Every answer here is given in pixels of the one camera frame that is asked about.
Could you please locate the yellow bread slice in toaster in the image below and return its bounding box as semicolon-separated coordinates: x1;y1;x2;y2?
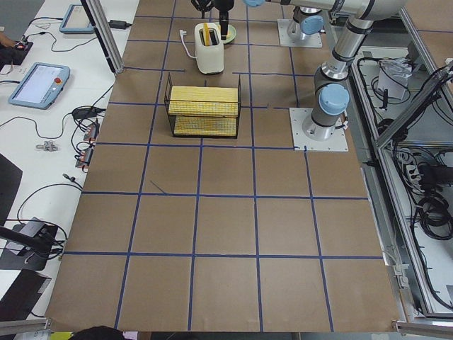
202;23;210;46

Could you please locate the blue teach pendant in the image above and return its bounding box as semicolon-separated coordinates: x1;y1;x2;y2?
59;4;94;34
8;62;71;110

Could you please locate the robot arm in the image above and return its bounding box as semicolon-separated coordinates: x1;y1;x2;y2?
212;0;324;40
278;0;406;142

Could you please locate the person at table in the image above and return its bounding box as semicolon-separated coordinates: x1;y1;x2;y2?
0;26;17;48

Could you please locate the black wire basket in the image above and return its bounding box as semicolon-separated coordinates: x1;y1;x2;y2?
163;72;243;140

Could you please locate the light green round plate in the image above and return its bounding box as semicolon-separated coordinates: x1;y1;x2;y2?
223;24;237;44

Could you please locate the far blue teach pendant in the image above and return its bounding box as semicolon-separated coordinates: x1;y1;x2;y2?
59;4;94;34

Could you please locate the white toaster power cord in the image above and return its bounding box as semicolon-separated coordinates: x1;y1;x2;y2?
178;29;197;60

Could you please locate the near blue teach pendant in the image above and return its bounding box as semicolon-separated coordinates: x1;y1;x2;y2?
8;62;71;110

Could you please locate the aluminium frame post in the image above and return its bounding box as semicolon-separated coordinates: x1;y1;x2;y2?
81;0;124;74

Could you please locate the white two-slot toaster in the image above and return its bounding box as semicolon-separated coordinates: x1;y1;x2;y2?
194;23;224;74

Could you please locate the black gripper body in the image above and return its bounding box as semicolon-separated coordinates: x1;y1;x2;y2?
190;0;214;12
214;0;234;12

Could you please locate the black electronics box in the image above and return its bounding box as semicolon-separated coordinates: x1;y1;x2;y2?
0;42;33;68

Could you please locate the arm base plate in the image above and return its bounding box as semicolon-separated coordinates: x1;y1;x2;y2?
277;19;323;48
289;108;349;152

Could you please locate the wooden shelf box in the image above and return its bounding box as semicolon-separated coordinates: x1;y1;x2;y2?
168;85;239;137

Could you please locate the black power adapter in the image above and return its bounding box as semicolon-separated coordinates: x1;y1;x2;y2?
108;20;132;30

